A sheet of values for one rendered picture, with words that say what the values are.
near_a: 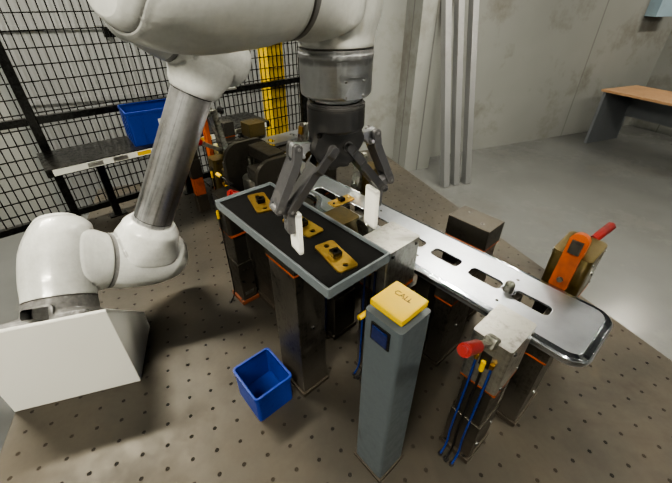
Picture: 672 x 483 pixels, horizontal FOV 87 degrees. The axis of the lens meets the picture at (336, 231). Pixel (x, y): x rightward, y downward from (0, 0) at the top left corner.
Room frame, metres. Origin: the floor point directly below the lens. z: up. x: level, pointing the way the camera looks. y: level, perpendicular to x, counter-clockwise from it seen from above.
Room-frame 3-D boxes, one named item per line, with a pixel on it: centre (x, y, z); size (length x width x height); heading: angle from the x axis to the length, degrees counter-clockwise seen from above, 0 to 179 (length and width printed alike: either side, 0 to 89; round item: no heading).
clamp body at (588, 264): (0.65, -0.56, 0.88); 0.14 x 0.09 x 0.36; 132
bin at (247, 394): (0.51, 0.17, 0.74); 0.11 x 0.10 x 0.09; 42
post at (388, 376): (0.37, -0.09, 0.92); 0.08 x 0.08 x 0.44; 42
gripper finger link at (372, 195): (0.50, -0.06, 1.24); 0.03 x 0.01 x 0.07; 31
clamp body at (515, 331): (0.40, -0.27, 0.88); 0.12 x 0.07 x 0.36; 132
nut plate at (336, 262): (0.47, 0.00, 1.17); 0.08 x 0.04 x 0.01; 31
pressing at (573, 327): (0.95, -0.04, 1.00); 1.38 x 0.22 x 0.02; 42
